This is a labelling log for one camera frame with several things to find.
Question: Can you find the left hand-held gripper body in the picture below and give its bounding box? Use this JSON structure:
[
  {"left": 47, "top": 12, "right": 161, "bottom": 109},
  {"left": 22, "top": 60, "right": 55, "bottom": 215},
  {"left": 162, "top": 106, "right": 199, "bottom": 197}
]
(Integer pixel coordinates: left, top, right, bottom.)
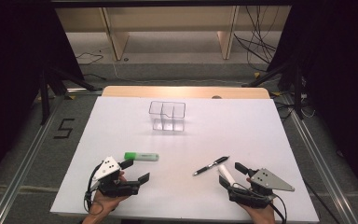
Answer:
[{"left": 88, "top": 156, "right": 142, "bottom": 198}]

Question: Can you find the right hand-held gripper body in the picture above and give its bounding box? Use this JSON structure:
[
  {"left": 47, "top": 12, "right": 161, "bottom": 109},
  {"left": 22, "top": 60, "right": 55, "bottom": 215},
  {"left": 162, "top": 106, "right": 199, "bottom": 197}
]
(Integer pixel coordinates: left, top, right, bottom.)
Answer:
[{"left": 227, "top": 168, "right": 296, "bottom": 209}]

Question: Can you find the white cylindrical tube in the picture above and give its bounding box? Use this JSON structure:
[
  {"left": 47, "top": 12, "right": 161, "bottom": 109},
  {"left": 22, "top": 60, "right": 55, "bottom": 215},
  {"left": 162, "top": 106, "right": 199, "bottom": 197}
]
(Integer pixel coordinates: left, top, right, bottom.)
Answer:
[{"left": 218, "top": 164, "right": 237, "bottom": 185}]

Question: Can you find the green highlighter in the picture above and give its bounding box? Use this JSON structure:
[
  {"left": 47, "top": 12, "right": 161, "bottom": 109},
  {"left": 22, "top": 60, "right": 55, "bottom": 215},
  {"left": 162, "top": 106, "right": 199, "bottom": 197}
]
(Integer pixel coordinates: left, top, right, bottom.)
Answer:
[{"left": 124, "top": 151, "right": 159, "bottom": 162}]

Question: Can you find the black pen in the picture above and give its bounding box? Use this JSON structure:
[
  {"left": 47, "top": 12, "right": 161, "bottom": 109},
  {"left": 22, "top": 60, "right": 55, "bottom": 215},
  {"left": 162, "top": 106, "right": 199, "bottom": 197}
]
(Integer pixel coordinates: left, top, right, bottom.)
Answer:
[{"left": 192, "top": 155, "right": 230, "bottom": 177}]

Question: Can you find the clear plastic desk organizer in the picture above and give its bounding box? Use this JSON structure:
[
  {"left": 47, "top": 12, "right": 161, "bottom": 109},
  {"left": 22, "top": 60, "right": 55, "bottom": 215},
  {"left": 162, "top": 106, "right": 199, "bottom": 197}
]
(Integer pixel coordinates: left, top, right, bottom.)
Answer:
[{"left": 148, "top": 100, "right": 186, "bottom": 133}]

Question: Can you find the person's right hand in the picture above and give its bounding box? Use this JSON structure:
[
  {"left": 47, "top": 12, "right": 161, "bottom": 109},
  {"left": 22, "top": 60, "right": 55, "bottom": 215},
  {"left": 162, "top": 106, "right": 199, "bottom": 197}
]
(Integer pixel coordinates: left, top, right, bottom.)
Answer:
[{"left": 238, "top": 202, "right": 277, "bottom": 224}]

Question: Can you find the person's left hand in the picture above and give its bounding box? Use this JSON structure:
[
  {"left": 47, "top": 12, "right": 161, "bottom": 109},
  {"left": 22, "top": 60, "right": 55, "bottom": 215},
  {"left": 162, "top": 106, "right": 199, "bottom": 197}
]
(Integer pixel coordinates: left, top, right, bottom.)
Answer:
[{"left": 85, "top": 171, "right": 129, "bottom": 220}]

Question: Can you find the white board mat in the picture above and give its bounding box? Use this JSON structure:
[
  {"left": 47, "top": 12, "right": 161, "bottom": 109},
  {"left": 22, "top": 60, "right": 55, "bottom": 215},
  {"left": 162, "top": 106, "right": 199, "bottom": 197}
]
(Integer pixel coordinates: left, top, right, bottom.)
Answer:
[{"left": 49, "top": 95, "right": 321, "bottom": 223}]

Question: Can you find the black tripod stand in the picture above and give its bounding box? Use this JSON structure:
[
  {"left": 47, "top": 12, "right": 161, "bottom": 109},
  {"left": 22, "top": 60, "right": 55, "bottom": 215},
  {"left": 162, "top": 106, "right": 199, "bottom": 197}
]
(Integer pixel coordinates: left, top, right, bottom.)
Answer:
[
  {"left": 241, "top": 59, "right": 307, "bottom": 120},
  {"left": 38, "top": 66, "right": 103, "bottom": 125}
]

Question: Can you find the black curtain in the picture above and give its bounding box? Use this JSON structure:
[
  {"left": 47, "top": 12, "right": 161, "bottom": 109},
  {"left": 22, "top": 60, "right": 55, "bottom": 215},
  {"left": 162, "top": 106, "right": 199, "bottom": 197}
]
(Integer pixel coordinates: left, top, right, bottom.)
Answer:
[
  {"left": 0, "top": 0, "right": 85, "bottom": 191},
  {"left": 267, "top": 0, "right": 358, "bottom": 204}
]

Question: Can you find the light wooden shelf unit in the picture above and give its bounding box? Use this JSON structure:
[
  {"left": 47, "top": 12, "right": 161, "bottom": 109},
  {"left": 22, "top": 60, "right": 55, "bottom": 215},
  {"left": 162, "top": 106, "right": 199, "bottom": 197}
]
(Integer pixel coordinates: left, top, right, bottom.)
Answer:
[{"left": 55, "top": 6, "right": 292, "bottom": 62}]

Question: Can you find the right hand-held gripper cable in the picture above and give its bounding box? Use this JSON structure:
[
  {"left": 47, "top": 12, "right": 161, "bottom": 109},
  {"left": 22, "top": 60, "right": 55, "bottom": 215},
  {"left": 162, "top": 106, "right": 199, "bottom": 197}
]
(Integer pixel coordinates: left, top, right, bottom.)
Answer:
[{"left": 268, "top": 193, "right": 288, "bottom": 224}]

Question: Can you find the aluminium floor rail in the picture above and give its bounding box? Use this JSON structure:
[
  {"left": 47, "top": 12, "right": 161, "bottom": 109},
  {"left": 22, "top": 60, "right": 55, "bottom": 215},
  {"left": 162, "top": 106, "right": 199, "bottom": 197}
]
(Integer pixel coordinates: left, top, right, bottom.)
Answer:
[
  {"left": 0, "top": 92, "right": 68, "bottom": 224},
  {"left": 281, "top": 92, "right": 358, "bottom": 224}
]

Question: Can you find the black floor cable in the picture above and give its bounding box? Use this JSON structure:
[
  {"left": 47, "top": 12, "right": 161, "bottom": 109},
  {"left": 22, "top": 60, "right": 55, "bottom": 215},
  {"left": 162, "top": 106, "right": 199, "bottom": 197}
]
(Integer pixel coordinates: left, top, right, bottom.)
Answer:
[{"left": 76, "top": 51, "right": 104, "bottom": 65}]

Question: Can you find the bundle of black cables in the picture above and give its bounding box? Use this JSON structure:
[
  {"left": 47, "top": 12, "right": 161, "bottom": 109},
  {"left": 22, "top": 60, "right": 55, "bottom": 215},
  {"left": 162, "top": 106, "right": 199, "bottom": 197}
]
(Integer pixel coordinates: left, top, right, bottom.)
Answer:
[{"left": 233, "top": 6, "right": 281, "bottom": 73}]

